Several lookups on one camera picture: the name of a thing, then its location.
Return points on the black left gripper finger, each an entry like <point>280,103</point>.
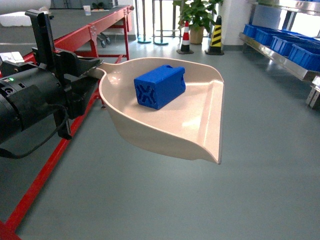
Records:
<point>79,96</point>
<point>85,64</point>

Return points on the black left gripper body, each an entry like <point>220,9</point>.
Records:
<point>30,92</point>

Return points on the blue plastic block part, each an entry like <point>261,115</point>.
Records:
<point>160,86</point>

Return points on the beige plastic dustpan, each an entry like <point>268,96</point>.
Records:
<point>189,127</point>

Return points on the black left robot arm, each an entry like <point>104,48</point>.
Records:
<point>57,84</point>

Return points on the steel shelf rack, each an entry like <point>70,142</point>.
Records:
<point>296,53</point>

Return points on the paper cup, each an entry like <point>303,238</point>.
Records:
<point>87,10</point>

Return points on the white foam block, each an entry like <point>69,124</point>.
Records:
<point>15,19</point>

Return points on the white foam roll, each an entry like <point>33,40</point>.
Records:
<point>12,6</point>

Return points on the red white traffic cone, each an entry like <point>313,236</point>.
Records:
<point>185,44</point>

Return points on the potted green plant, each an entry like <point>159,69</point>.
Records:
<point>200,16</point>

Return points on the yellow black traffic cone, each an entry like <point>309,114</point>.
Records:
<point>215,46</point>

